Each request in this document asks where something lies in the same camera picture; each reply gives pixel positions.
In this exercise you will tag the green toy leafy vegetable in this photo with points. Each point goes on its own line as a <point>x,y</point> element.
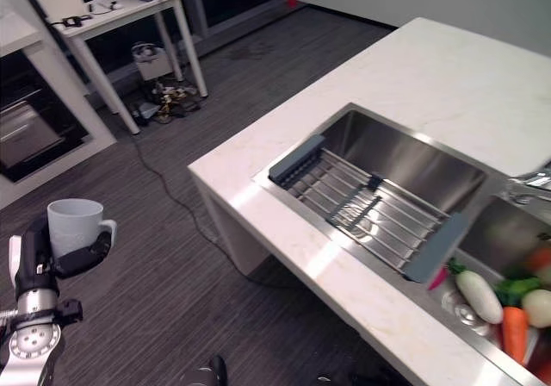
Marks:
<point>516,288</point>

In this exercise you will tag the stainless steel double sink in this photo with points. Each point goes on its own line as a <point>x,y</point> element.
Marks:
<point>400,162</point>

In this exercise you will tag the pile of clutter under table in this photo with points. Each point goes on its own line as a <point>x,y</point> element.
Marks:
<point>165,101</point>

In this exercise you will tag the white cabinet frame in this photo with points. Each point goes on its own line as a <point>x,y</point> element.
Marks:
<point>47,101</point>

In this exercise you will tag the chrome sink faucet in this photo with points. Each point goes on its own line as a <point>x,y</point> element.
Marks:
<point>529,183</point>

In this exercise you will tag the white toy radish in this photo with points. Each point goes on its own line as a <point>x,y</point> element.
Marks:
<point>478,295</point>

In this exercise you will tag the white bucket with items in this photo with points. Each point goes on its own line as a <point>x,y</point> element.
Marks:
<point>148,60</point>

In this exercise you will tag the red toy tomato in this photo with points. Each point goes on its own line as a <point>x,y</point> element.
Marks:
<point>540,260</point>

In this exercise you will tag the grey sink drying rack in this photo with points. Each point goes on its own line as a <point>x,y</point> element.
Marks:
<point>366,207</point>

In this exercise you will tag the orange toy carrot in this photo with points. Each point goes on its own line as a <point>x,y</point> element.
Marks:
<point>514,332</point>

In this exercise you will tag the pale round toy onion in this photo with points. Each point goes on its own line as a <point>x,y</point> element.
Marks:
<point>537,307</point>

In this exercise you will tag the white ceramic mug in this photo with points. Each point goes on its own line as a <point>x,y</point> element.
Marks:
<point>75,228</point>

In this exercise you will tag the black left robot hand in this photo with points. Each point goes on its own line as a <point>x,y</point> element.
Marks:
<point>35,254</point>

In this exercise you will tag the white side table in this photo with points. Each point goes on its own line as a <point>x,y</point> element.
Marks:
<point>129,24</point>

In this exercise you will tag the white kitchen island counter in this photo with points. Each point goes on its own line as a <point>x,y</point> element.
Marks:
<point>409,114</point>

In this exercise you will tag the black power adapter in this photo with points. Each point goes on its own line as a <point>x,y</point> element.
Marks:
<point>73,20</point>

